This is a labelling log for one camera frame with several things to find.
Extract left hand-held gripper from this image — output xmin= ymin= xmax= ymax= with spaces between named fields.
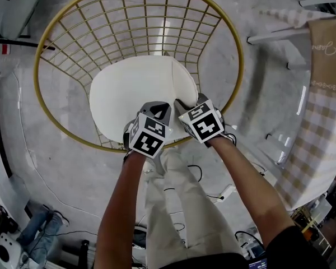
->
xmin=123 ymin=101 xmax=172 ymax=159

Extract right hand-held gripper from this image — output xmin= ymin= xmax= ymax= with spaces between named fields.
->
xmin=174 ymin=93 xmax=227 ymax=148

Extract white round cushion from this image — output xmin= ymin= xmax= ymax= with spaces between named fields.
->
xmin=88 ymin=55 xmax=199 ymax=143

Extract gold wire chair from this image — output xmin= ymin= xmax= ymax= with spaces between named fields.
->
xmin=33 ymin=0 xmax=245 ymax=154

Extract person's right forearm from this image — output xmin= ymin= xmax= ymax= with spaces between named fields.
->
xmin=208 ymin=135 xmax=295 ymax=248

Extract person's left forearm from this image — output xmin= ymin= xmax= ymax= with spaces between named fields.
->
xmin=93 ymin=149 xmax=148 ymax=269

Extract person's beige trousers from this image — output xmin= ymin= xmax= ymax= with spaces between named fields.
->
xmin=143 ymin=147 xmax=244 ymax=269

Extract checkered beige tablecloth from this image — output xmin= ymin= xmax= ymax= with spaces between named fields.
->
xmin=259 ymin=8 xmax=336 ymax=211

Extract small dark screen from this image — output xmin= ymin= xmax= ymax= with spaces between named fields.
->
xmin=248 ymin=258 xmax=268 ymax=269

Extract person's black shirt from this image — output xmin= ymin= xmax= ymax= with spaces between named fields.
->
xmin=159 ymin=225 xmax=331 ymax=269

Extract white round device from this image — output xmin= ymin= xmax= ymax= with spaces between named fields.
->
xmin=0 ymin=233 xmax=25 ymax=269

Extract black cable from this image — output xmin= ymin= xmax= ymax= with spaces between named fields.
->
xmin=186 ymin=164 xmax=203 ymax=182

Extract white cable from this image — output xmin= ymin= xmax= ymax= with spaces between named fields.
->
xmin=12 ymin=71 xmax=103 ymax=221

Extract white table frame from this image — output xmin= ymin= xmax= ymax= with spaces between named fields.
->
xmin=246 ymin=0 xmax=336 ymax=69

